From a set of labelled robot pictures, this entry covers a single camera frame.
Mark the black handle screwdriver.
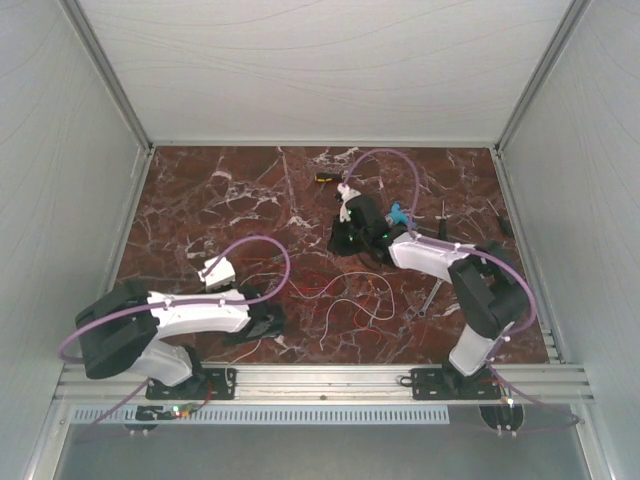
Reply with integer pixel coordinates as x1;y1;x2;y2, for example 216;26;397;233
437;201;449;241

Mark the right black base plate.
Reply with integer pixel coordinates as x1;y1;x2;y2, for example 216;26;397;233
397;366;502;401

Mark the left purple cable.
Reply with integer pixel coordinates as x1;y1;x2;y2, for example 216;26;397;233
58;235;292;441

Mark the aluminium front rail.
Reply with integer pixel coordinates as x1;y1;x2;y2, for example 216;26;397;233
54;364;594;404

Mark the black screwdriver far right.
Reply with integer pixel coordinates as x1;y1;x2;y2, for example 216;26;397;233
487;200;515;238

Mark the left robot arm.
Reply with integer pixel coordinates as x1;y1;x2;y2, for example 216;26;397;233
75;280;286;400

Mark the silver wrench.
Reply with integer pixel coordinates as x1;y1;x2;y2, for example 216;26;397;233
417;280;443;317

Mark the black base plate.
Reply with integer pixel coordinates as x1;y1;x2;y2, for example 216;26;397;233
145;368;237;401
397;366;502;401

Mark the red wire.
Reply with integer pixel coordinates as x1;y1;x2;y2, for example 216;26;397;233
284;267;331;301

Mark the slotted grey cable duct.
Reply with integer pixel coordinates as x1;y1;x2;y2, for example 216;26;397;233
71;404;450;425

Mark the yellow black screwdriver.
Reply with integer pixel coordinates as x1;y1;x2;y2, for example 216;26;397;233
314;172;345;183

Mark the blue plastic tool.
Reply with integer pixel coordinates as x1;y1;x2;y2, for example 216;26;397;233
385;202;416;228

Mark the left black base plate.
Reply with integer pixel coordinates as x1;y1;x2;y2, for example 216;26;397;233
145;368;237;401

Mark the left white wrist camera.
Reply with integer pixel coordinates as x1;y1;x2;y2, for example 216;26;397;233
198;256;236;292

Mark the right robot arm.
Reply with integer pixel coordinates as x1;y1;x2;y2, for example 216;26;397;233
328;185;535;399

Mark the orange wire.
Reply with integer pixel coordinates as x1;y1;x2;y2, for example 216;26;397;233
239;257;396;344

